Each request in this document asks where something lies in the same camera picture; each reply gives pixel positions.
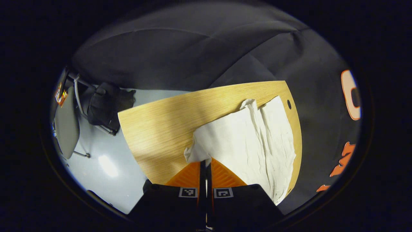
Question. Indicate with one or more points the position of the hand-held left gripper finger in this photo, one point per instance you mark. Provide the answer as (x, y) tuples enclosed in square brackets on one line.
[(209, 193), (202, 180)]

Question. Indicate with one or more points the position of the black bag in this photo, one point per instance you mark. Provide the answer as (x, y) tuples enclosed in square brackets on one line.
[(109, 103)]

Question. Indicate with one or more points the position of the grey chair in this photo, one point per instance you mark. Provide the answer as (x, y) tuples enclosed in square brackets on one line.
[(67, 125)]

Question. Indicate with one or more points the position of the orange printed object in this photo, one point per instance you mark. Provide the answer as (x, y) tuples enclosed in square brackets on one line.
[(61, 96)]

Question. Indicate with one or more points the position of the white jeans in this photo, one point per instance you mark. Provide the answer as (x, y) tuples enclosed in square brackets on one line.
[(244, 141)]

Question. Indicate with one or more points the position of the black backdrop cloth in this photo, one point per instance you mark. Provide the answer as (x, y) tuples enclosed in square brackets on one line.
[(193, 48)]

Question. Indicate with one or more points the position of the metal chair frame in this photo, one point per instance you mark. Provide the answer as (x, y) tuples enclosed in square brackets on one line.
[(77, 96)]

